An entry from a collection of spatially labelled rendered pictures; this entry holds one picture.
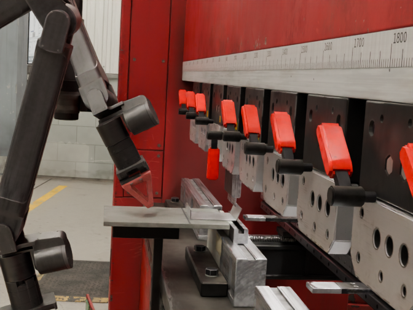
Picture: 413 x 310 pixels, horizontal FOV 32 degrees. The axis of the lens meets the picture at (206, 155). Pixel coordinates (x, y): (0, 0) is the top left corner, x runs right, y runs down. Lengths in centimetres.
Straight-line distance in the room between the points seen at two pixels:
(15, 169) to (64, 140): 748
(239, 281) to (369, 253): 74
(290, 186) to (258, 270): 46
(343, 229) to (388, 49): 20
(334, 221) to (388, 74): 18
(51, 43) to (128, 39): 121
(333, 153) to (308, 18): 29
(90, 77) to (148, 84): 86
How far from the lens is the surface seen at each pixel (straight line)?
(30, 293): 135
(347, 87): 74
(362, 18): 72
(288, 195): 94
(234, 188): 154
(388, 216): 62
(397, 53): 63
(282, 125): 86
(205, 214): 159
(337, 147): 67
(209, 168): 141
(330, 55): 80
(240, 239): 148
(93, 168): 873
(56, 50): 120
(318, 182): 80
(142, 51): 240
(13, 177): 129
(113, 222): 149
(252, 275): 138
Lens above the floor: 130
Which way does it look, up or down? 6 degrees down
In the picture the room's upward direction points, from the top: 3 degrees clockwise
